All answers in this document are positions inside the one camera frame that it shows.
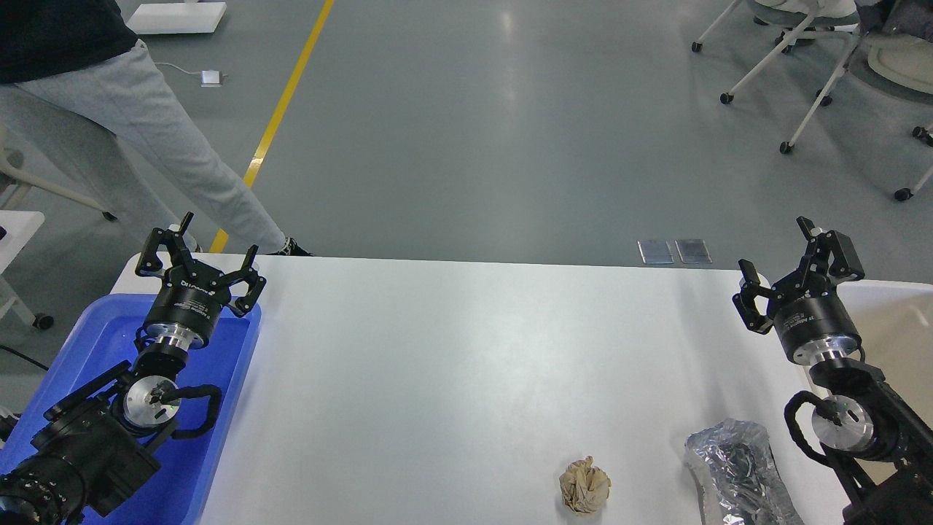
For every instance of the white rolling chair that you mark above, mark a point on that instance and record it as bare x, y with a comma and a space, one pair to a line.
799, 20

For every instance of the silver foil bag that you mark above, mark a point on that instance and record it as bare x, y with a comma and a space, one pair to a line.
737, 479

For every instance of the white floor platform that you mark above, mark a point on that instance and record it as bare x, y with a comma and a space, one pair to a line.
187, 17

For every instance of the person in grey trousers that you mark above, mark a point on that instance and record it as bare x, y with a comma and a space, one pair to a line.
77, 84

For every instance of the crumpled brown paper ball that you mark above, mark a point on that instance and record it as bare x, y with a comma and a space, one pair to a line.
585, 488

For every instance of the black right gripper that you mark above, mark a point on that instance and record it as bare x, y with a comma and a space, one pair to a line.
810, 320

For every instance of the white chair right edge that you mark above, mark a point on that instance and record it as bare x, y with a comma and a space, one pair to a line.
889, 54

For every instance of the beige plastic bin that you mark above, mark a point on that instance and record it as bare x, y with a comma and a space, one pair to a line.
894, 320

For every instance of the right metal floor plate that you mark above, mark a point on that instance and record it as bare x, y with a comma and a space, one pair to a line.
693, 251

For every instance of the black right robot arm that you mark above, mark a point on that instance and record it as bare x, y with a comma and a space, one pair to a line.
879, 449

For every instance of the metal floor plate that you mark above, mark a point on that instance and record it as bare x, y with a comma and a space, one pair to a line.
655, 252
693, 251

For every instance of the left metal floor plate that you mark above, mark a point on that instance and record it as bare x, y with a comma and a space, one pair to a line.
655, 252

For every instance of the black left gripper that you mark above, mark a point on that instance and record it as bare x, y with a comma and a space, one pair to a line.
184, 305

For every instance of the white chair left edge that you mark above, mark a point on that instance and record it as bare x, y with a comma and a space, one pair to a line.
17, 183

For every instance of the white chair edge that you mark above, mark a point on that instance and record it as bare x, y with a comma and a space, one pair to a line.
889, 54
17, 183

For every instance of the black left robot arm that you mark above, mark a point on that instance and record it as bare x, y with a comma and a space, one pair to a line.
99, 444

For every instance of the small white floor box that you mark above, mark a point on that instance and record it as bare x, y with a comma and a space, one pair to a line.
211, 78

